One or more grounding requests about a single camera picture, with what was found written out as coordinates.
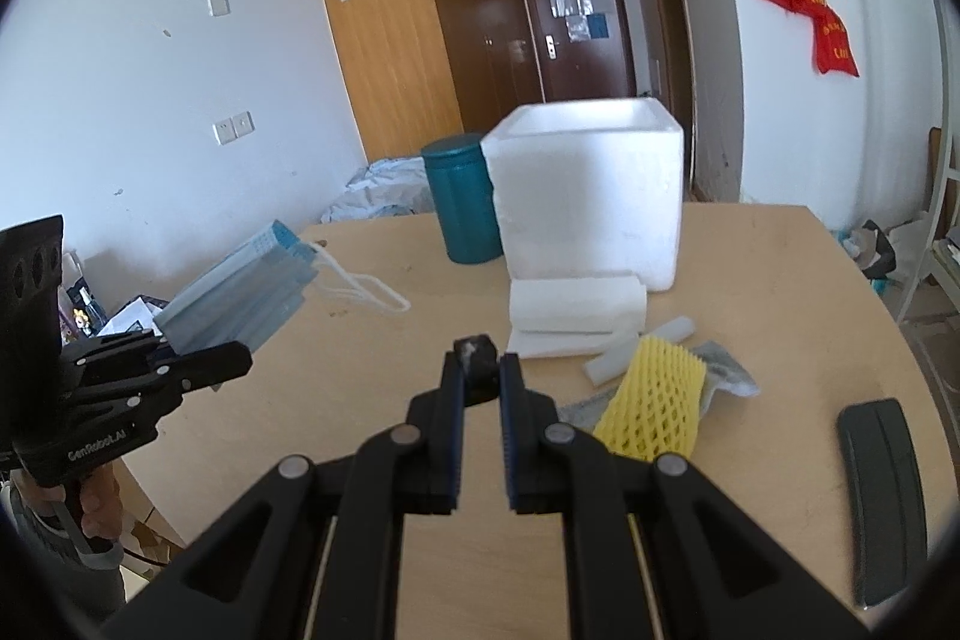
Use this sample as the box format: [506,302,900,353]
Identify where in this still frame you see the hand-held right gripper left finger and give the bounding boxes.
[101,351,460,640]

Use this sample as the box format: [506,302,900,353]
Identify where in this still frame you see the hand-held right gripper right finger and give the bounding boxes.
[499,351,875,640]

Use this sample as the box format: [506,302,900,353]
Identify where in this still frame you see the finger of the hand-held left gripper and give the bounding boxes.
[61,329,179,386]
[124,341,254,420]

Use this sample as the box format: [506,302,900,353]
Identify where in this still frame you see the stack of blue face masks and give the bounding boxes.
[154,220,412,357]

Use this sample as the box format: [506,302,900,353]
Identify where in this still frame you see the white tissue paper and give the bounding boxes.
[508,272,647,335]

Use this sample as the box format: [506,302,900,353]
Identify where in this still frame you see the white foam box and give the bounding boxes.
[480,98,685,294]

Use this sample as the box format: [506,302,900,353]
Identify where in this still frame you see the person's left hand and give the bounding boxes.
[75,466,122,543]

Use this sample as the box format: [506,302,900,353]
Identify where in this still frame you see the pile of papers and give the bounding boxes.
[96,295,169,339]

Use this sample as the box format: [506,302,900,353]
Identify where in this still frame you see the white flat tissue sheet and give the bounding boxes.
[505,329,640,359]

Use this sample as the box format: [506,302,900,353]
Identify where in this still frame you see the white foam stick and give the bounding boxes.
[643,315,695,342]
[583,332,643,387]

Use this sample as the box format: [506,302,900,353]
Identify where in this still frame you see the yellow foam fruit net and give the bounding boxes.
[592,338,708,465]

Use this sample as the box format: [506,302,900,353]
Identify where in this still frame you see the grey plastic wrapper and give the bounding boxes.
[559,344,761,432]

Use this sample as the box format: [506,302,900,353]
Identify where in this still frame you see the teal cylindrical canister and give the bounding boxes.
[420,134,503,267]

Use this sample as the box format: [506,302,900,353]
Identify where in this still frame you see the plastic covered pile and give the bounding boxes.
[322,155,440,226]

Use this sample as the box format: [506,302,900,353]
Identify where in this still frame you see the wooden wardrobe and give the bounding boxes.
[302,0,542,163]

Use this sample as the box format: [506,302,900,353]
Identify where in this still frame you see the black rectangular case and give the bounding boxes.
[836,398,932,609]

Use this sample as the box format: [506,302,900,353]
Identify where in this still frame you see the dark brown door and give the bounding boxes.
[520,0,639,107]

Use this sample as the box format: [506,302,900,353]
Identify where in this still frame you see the pile of plastic bags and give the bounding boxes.
[829,218,932,298]

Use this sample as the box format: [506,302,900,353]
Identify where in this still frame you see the brown side door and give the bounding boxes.
[640,0,700,200]

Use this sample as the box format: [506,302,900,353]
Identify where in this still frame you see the taped paper notices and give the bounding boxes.
[550,0,611,42]

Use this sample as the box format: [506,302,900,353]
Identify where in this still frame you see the white metal bunk bed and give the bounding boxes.
[895,125,960,327]

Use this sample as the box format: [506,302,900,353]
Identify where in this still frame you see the leaning wooden board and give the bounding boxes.
[925,126,947,215]

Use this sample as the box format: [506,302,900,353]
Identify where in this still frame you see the black cable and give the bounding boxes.
[116,539,181,570]

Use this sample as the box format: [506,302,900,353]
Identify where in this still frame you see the white wall socket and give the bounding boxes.
[212,110,255,147]

